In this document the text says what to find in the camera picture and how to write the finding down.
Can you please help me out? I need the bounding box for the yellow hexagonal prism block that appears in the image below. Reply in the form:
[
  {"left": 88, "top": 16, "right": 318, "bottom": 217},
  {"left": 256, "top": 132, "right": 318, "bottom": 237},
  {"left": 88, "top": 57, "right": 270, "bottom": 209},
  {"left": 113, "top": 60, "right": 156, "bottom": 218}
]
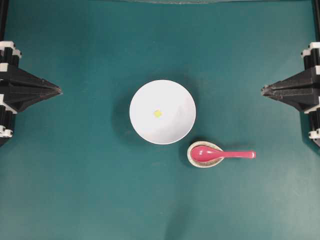
[{"left": 154, "top": 110, "right": 162, "bottom": 118}]

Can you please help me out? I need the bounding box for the speckled ceramic spoon rest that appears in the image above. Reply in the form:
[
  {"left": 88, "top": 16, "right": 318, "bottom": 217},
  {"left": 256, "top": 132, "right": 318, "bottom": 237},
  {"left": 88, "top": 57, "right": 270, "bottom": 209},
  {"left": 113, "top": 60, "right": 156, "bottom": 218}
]
[{"left": 186, "top": 141, "right": 224, "bottom": 168}]

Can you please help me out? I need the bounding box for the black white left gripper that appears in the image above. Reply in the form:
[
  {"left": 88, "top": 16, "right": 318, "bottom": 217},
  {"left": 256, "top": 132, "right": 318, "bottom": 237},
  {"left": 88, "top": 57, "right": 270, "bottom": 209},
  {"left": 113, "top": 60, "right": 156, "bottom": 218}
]
[{"left": 0, "top": 41, "right": 62, "bottom": 138}]

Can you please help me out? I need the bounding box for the pink plastic spoon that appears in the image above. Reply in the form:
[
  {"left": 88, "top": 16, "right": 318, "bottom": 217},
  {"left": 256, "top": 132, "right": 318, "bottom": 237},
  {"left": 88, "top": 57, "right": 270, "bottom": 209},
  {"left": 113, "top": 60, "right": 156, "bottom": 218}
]
[{"left": 191, "top": 146, "right": 256, "bottom": 162}]

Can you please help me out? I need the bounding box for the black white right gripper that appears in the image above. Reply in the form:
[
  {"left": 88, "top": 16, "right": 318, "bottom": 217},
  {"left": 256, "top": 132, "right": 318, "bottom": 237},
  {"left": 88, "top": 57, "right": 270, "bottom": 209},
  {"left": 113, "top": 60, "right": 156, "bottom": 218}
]
[{"left": 261, "top": 41, "right": 320, "bottom": 139}]

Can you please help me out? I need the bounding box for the white round bowl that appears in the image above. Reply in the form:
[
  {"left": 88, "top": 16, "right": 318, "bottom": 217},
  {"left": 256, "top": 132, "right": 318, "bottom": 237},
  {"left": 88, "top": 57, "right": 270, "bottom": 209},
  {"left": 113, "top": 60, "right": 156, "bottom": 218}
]
[{"left": 129, "top": 79, "right": 197, "bottom": 145}]

